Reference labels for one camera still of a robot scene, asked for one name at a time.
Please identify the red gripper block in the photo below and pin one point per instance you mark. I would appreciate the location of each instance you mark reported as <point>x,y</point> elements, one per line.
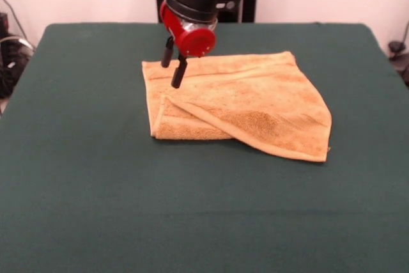
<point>196,43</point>

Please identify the tan terry towel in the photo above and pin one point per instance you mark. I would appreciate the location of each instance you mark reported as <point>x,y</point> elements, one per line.
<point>255,100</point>

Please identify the dark green tablecloth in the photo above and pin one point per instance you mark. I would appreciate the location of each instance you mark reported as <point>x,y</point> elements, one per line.
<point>191,206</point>

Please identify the dark grey stand base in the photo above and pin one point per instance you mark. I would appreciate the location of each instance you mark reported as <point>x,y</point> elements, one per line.
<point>399,62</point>
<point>12,68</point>

